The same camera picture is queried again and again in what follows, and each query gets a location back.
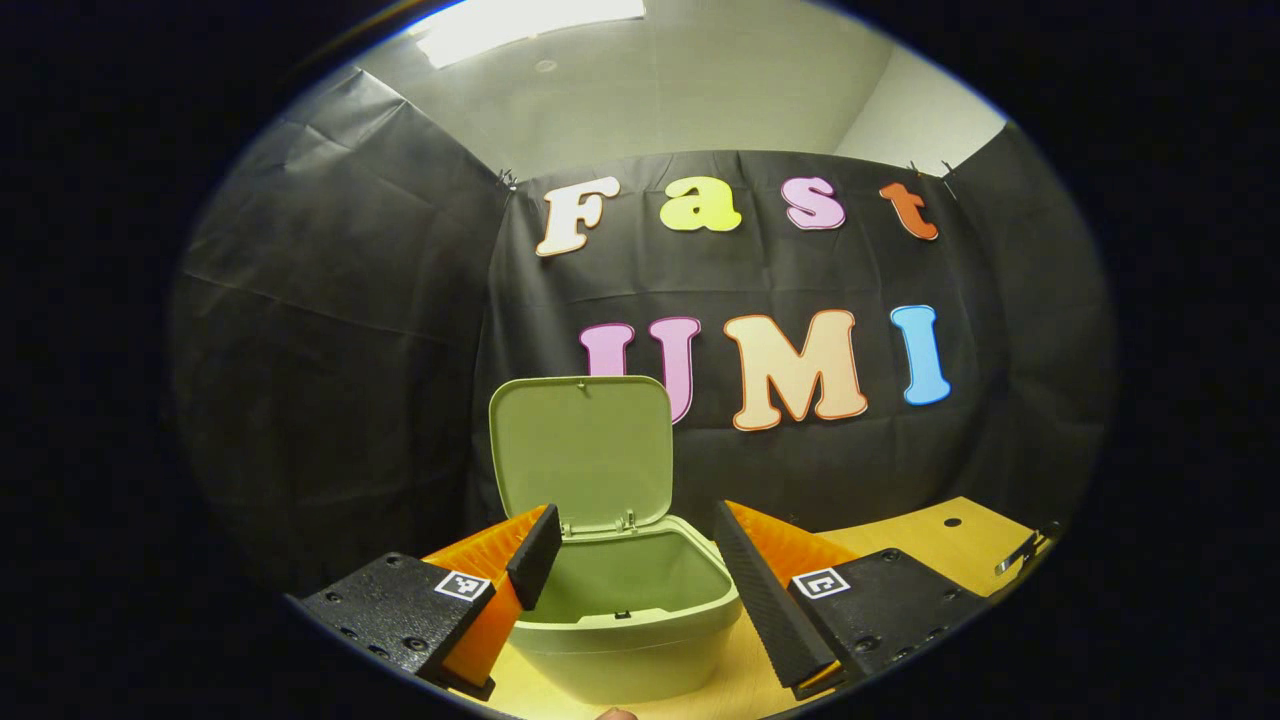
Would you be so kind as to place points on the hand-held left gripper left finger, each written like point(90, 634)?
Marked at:
point(535, 560)

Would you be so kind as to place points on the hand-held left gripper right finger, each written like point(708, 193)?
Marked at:
point(765, 610)

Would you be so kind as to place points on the green desktop garbage bin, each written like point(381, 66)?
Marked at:
point(580, 450)

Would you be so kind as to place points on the silver metal clamp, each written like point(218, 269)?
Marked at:
point(1018, 555)

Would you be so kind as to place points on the black backdrop cloth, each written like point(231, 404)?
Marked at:
point(330, 350)

